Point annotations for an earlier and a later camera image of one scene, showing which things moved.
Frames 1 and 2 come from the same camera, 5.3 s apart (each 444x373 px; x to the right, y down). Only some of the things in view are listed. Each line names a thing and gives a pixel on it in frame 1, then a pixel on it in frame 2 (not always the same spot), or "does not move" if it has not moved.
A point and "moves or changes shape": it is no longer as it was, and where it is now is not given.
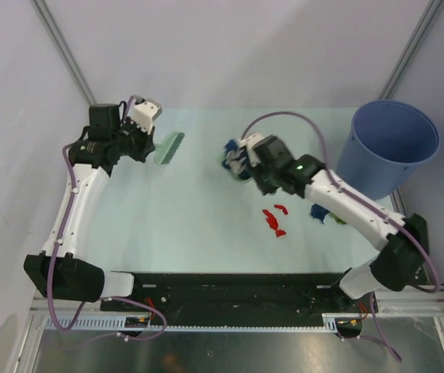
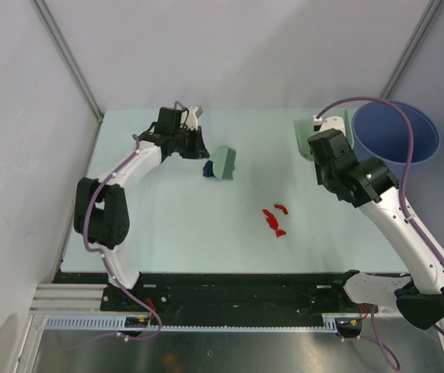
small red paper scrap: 284,210 does not move
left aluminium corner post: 64,49 does not move
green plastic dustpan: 220,159 -> 304,130
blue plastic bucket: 387,144 does not move
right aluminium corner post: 410,49 does not move
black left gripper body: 134,141 -> 188,142
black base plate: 303,292 does not move
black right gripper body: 266,179 -> 323,179
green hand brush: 165,151 moves or changes shape
